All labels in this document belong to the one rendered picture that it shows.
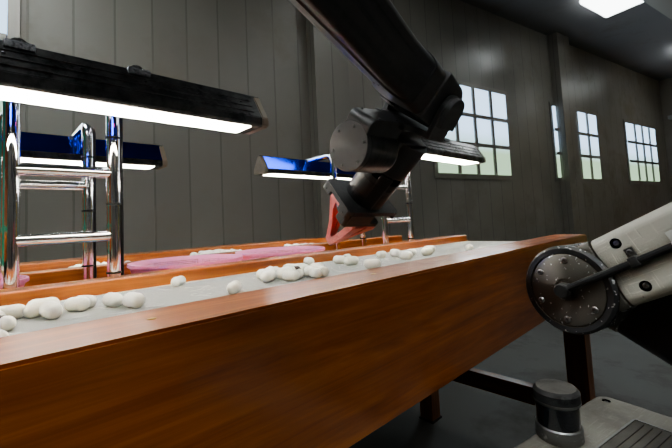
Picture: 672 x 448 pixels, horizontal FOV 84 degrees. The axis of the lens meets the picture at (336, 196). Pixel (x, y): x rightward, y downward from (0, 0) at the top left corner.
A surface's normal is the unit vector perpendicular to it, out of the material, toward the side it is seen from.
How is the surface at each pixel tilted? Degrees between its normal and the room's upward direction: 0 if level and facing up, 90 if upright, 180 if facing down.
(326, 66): 90
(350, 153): 92
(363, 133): 92
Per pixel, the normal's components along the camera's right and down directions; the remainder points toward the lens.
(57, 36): 0.53, -0.08
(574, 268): -0.84, 0.00
